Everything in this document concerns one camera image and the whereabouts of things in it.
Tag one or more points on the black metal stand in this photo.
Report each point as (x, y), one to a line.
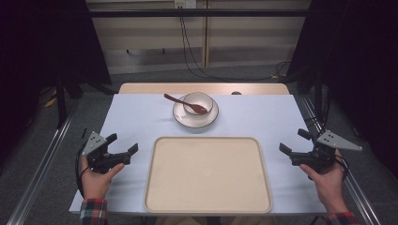
(61, 103)
(318, 93)

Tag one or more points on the white table cover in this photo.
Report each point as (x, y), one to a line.
(266, 118)

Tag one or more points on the reddish-brown wooden spoon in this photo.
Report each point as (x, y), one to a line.
(178, 100)

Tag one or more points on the beige rectangular tray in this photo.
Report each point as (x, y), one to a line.
(208, 176)

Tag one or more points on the small dark round object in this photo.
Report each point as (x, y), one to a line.
(236, 93)

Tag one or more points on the aluminium floor rail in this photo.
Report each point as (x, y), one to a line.
(37, 178)
(356, 190)

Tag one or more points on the person's left hand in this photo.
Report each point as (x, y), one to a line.
(95, 184)

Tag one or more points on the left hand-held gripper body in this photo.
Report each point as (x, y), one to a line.
(99, 157)

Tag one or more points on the small black stick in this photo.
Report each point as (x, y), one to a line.
(84, 133)

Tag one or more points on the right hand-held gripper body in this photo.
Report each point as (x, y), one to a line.
(319, 156)

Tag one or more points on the white bowl with dark rim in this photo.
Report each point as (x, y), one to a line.
(205, 100)

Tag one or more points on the white plate with dark rim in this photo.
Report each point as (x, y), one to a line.
(194, 121)

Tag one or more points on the black curtain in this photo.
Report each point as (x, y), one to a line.
(40, 47)
(359, 62)

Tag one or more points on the black horizontal bar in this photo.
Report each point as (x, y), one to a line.
(200, 12)

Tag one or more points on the white wall socket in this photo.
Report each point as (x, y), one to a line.
(185, 3)

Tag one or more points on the person's right hand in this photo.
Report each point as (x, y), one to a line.
(330, 187)

